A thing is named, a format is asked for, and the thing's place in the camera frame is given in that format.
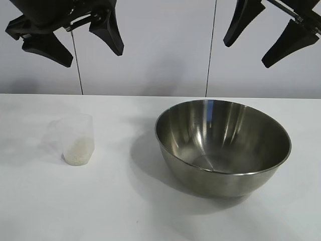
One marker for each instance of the clear plastic measuring cup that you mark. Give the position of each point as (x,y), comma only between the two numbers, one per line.
(75,130)

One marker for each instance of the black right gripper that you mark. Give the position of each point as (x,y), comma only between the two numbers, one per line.
(308,12)

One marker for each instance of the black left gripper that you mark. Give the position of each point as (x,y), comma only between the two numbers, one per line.
(57,11)

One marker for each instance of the white rice grains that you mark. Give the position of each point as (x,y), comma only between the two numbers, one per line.
(77,153)

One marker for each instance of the stainless steel mixing bowl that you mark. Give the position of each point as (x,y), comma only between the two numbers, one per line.
(225,140)

